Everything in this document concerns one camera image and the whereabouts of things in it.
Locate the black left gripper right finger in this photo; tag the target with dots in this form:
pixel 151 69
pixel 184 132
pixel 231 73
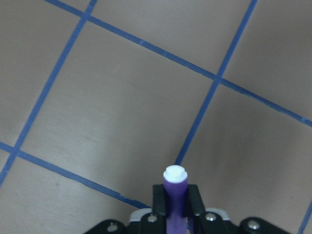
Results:
pixel 194 203

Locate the purple marker pen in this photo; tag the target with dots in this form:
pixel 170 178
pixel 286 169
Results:
pixel 175 182

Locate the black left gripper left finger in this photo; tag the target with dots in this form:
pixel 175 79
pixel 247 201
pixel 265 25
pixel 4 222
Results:
pixel 159 206

